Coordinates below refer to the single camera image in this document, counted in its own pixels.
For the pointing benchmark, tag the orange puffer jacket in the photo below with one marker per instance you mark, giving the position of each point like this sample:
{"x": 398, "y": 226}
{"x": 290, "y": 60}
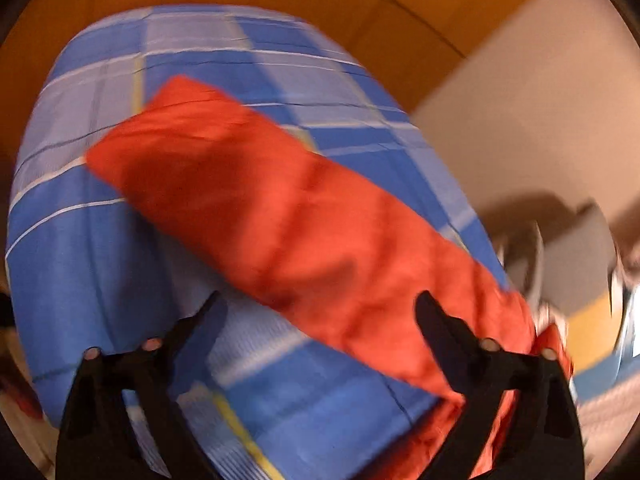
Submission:
{"x": 300, "y": 210}

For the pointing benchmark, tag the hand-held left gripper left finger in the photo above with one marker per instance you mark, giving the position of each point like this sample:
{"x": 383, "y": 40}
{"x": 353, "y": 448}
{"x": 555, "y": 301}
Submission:
{"x": 200, "y": 332}

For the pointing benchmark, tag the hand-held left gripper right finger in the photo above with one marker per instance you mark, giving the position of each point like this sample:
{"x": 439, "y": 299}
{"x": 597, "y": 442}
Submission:
{"x": 445, "y": 340}

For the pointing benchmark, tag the yellow and blue headboard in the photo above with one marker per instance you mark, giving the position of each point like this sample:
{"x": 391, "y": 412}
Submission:
{"x": 595, "y": 335}

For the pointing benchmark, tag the blue plaid bed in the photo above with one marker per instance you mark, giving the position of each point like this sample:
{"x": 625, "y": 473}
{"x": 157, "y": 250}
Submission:
{"x": 90, "y": 260}

